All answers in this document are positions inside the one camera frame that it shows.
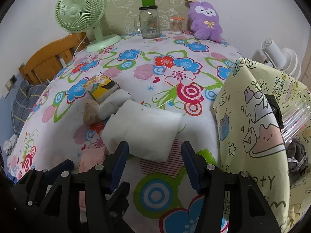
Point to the black far-left right gripper finger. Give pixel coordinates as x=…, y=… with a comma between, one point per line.
x=44, y=190

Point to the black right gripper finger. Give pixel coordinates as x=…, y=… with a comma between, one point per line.
x=237, y=194
x=91, y=190
x=117, y=204

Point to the yellow cartoon storage box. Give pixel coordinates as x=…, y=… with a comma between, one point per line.
x=250, y=138

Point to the white cloth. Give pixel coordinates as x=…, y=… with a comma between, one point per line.
x=150, y=132

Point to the dark grey drawstring pouch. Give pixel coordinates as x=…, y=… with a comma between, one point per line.
x=297, y=157

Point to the clear plastic zip bag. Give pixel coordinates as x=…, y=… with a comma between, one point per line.
x=294, y=120

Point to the black plastic bag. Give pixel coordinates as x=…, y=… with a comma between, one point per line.
x=276, y=110

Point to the pink folded cloth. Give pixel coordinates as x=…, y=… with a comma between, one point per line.
x=92, y=157

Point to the beige rolled stocking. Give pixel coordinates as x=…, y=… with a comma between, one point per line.
x=91, y=112

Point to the blue plaid bedding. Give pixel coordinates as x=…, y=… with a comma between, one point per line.
x=25, y=103

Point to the wooden chair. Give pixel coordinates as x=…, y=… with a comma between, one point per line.
x=46, y=62

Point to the floral tablecloth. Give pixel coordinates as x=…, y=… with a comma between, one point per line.
x=175, y=73

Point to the white standing fan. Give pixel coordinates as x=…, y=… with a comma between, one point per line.
x=281, y=58

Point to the purple plush bunny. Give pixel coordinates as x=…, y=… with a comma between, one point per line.
x=204, y=22

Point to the glass mason jar green straw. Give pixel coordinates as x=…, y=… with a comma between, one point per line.
x=147, y=22

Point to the cotton swab jar orange lid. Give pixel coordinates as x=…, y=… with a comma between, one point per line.
x=176, y=25

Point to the green desk fan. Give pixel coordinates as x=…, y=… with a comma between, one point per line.
x=77, y=16

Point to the wall power socket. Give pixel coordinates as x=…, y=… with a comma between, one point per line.
x=9, y=85

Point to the green cartoon wall panel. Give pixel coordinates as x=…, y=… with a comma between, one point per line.
x=121, y=16

